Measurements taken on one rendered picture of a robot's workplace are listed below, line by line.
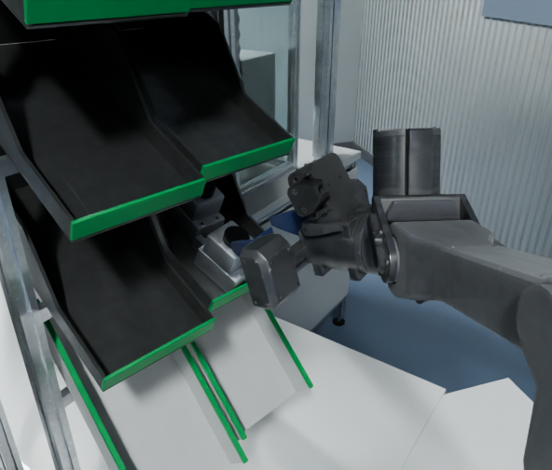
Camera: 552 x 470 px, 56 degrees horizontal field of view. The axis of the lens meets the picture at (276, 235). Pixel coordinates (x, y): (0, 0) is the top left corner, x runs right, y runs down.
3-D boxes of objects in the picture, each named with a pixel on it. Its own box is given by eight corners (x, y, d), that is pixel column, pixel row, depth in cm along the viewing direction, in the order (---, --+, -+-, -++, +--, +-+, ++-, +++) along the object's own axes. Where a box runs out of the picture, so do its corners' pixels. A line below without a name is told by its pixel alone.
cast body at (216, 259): (253, 280, 65) (269, 243, 60) (229, 297, 62) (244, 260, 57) (206, 238, 67) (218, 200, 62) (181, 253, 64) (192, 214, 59)
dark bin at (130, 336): (211, 331, 57) (227, 292, 52) (103, 393, 49) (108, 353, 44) (82, 171, 68) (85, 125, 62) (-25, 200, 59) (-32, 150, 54)
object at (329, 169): (378, 214, 50) (367, 146, 48) (339, 245, 45) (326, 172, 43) (324, 212, 54) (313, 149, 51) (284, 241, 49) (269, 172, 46)
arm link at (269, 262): (422, 230, 55) (414, 176, 53) (328, 326, 43) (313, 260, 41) (355, 227, 61) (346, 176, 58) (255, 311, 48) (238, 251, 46)
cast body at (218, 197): (220, 234, 68) (233, 196, 64) (193, 245, 66) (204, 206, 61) (184, 192, 72) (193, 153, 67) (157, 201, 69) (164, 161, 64)
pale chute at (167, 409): (232, 463, 66) (248, 460, 62) (142, 534, 57) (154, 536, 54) (128, 269, 69) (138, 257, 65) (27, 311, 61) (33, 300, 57)
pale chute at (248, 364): (296, 391, 76) (313, 386, 73) (228, 443, 68) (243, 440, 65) (204, 227, 80) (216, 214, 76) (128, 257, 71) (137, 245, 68)
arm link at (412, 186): (491, 283, 38) (496, 118, 37) (381, 288, 38) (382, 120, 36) (434, 258, 49) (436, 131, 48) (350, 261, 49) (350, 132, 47)
